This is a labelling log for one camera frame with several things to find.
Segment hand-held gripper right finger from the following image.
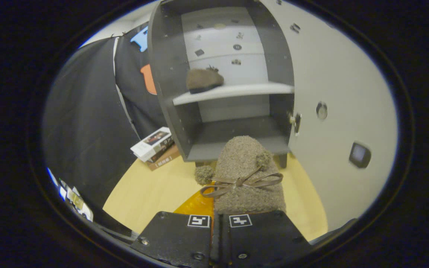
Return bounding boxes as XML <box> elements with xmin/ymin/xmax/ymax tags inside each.
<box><xmin>218</xmin><ymin>210</ymin><xmax>314</xmax><ymax>268</ymax></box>

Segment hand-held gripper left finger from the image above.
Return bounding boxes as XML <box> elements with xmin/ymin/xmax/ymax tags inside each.
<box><xmin>131</xmin><ymin>184</ymin><xmax>215</xmax><ymax>268</ymax></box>

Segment brown fuzzy shoe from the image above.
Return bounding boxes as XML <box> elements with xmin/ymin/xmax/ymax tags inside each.
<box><xmin>194</xmin><ymin>135</ymin><xmax>287</xmax><ymax>215</ymax></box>
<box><xmin>186</xmin><ymin>66</ymin><xmax>225</xmax><ymax>94</ymax></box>

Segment dark grey shoe cabinet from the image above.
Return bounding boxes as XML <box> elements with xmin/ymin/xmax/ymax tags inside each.
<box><xmin>147</xmin><ymin>0</ymin><xmax>301</xmax><ymax>168</ymax></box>

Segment light grey shoe cabinet door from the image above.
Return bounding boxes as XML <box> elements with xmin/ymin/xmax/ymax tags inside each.
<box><xmin>261</xmin><ymin>0</ymin><xmax>398</xmax><ymax>232</ymax></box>

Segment brown book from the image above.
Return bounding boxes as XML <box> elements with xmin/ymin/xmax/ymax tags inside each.
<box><xmin>146</xmin><ymin>144</ymin><xmax>181</xmax><ymax>171</ymax></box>

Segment blurred white and blue clutter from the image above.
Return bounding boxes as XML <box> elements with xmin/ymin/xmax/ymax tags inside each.
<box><xmin>47</xmin><ymin>167</ymin><xmax>94</xmax><ymax>223</ymax></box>

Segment black backdrop cloth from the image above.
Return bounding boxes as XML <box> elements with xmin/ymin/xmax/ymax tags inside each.
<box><xmin>43</xmin><ymin>22</ymin><xmax>168</xmax><ymax>228</ymax></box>

